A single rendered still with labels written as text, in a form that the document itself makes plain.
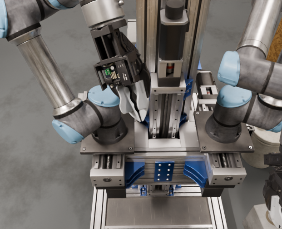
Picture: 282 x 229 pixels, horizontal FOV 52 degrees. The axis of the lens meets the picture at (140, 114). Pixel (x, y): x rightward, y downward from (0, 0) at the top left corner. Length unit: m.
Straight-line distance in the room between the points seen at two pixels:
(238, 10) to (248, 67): 3.77
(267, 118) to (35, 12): 0.86
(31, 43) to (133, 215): 1.31
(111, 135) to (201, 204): 1.03
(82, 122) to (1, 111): 2.05
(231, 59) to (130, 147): 0.65
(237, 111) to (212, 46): 2.53
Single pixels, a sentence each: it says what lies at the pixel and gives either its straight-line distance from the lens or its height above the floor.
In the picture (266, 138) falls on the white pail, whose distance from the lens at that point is 2.24.
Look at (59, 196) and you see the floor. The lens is 2.32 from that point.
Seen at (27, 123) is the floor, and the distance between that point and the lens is 2.82.
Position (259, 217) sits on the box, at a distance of 1.26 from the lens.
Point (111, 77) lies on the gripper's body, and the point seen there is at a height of 1.65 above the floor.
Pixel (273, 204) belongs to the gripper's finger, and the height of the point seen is 1.41.
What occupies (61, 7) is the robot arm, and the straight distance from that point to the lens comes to 0.69.
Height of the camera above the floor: 2.01
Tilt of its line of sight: 48 degrees down
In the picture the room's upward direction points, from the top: straight up
